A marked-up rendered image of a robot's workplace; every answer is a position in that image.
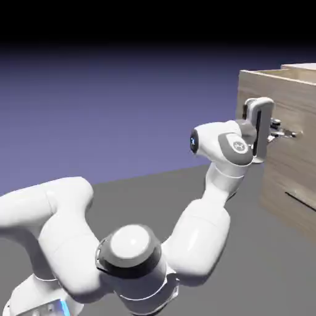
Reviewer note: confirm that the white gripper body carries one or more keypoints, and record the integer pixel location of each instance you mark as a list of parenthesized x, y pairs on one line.
[(264, 123)]

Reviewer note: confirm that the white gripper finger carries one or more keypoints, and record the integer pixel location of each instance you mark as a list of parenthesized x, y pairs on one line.
[(276, 123), (272, 138)]

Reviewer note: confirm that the light wood drawer front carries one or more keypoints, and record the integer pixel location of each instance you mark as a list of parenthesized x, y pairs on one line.
[(291, 163), (291, 214)]

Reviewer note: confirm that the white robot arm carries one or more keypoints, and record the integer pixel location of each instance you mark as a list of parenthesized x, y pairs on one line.
[(202, 229)]

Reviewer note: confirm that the light wood cabinet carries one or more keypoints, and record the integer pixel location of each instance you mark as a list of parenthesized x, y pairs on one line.
[(300, 69)]

